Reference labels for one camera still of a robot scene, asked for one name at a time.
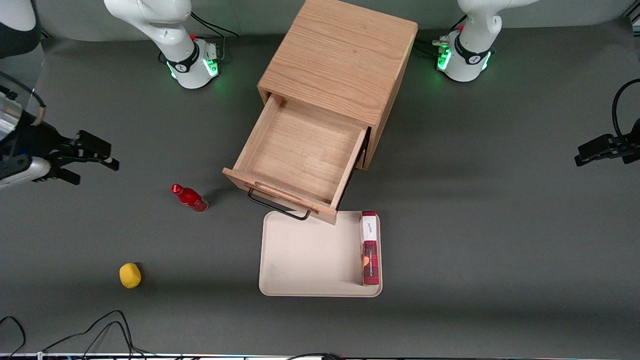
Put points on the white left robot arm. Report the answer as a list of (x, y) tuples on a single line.
[(472, 55)]

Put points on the wooden drawer cabinet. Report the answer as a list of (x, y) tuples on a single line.
[(345, 50)]

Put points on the red bottle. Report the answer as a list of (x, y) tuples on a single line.
[(191, 198)]

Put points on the beige plastic tray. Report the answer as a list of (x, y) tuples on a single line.
[(310, 260)]

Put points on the yellow lemon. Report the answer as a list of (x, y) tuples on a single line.
[(130, 276)]

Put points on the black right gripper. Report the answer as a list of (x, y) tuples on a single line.
[(41, 141)]

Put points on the red white cookie box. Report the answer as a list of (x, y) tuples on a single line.
[(370, 260)]

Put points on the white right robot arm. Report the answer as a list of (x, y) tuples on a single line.
[(170, 30)]

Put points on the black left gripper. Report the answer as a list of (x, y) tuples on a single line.
[(606, 148)]

